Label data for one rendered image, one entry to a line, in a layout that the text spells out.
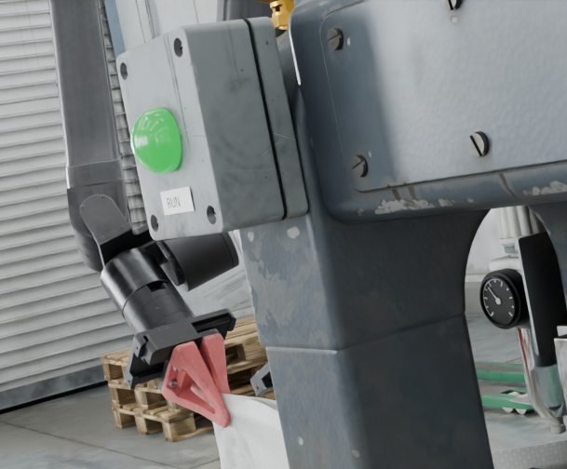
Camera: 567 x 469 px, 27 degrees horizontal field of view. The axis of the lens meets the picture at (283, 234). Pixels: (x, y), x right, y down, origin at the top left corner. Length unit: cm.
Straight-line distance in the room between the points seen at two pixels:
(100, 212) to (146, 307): 11
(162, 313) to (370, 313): 56
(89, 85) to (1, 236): 709
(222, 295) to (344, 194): 856
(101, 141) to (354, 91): 74
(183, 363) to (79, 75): 37
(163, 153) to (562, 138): 19
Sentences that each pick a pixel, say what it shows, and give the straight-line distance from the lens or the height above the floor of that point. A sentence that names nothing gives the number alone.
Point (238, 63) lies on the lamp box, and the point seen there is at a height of 131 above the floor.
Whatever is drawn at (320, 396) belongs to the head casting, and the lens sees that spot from 55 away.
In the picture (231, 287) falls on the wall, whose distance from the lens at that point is 911.
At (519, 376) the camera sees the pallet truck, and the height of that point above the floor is 7.
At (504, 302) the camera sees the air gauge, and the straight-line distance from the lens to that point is 73.
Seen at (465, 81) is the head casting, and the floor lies 128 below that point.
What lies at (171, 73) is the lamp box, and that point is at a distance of 52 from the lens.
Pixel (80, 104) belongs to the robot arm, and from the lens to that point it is 125.
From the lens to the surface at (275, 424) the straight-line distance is 94.
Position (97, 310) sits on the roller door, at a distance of 857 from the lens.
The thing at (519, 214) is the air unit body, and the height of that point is 121.
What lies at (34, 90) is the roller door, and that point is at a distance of 853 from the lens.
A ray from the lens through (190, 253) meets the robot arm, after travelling 112.
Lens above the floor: 126
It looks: 3 degrees down
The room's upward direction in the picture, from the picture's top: 11 degrees counter-clockwise
